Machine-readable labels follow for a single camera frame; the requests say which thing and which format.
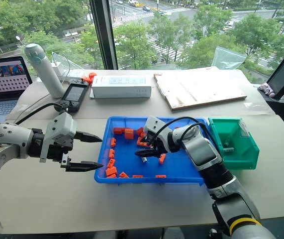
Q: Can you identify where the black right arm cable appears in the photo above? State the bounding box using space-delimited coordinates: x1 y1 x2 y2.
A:
152 117 202 150

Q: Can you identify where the white power strip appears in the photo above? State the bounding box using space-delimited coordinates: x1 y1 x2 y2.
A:
57 69 86 82

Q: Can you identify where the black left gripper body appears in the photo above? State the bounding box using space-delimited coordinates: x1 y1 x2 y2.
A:
43 141 74 169

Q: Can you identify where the white cardboard box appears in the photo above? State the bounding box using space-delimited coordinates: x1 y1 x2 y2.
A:
90 75 153 99

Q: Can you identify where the open laptop computer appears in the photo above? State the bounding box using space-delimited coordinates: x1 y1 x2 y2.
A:
0 56 33 118

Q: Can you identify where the black handheld controller with screen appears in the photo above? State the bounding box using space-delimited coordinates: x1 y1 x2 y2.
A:
54 79 89 114

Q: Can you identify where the blue plastic bin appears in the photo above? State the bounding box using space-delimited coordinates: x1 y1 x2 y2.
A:
94 116 216 187

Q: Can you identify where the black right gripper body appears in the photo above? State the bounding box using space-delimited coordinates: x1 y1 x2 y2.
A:
145 133 170 160

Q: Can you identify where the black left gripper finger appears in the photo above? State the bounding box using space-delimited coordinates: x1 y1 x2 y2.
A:
75 131 103 143
65 161 104 173

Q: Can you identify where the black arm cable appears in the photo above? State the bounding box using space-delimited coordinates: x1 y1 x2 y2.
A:
152 117 202 150
14 102 67 125

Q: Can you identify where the small purple grey bundle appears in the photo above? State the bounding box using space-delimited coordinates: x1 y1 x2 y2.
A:
257 83 277 97

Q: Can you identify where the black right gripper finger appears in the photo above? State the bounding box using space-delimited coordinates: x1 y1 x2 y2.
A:
134 148 158 158
138 132 153 147

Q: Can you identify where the white insulated bottle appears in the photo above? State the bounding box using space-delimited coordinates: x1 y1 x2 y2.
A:
24 43 65 99

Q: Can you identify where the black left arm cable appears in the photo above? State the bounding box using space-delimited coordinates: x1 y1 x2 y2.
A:
14 102 67 125

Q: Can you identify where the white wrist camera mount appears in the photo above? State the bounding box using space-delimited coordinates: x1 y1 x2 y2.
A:
143 116 169 140
39 112 78 163

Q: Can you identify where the green plastic bin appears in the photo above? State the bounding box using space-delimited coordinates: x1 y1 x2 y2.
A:
207 117 260 171

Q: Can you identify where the orange plastic part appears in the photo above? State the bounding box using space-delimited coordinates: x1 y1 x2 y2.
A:
82 72 97 87

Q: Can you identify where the clear plastic bag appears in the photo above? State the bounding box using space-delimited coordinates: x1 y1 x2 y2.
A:
213 45 247 71

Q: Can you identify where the white charger with cable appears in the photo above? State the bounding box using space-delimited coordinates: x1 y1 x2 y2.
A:
50 50 72 77

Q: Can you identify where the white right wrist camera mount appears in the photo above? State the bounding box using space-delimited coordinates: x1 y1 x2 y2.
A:
143 116 169 140

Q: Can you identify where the flat brown cardboard sheet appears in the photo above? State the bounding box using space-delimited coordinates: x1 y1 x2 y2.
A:
153 72 248 112

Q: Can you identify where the black window frame post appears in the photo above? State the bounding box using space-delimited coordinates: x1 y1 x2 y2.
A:
89 0 119 71

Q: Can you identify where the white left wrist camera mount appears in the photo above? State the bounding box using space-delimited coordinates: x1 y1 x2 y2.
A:
39 112 78 163

